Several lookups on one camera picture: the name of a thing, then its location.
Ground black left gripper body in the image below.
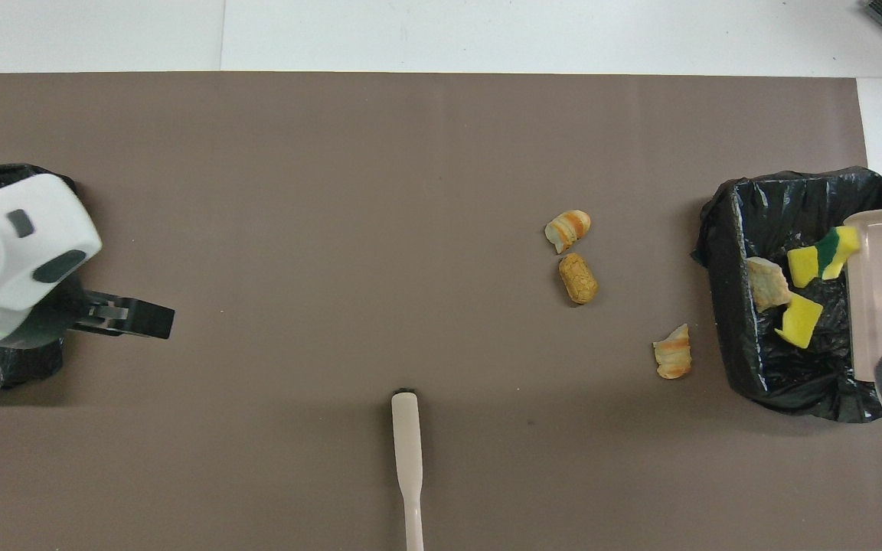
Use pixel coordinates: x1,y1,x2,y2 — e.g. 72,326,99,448
20,283,93,349

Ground beige brush black bristles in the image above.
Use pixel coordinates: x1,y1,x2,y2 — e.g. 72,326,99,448
390,389,425,551

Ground orange striped bread piece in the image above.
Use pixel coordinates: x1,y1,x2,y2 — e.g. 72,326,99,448
544,209,593,255
652,323,693,380

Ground brown bread roll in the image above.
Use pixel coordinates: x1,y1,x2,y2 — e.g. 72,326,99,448
558,253,599,305

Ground pale beige foam chunk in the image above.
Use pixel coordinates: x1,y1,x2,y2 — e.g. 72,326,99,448
745,256,792,313

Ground yellow green sponge piece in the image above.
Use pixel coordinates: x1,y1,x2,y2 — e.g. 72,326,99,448
816,225,861,281

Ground brown table mat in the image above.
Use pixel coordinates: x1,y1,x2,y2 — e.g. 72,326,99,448
0,72,882,551

